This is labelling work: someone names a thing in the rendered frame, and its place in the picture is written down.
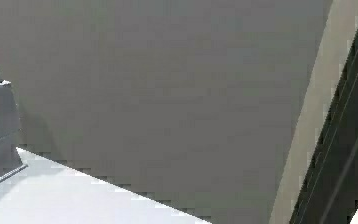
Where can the grey cabinet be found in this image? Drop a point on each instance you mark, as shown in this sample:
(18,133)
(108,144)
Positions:
(0,126)

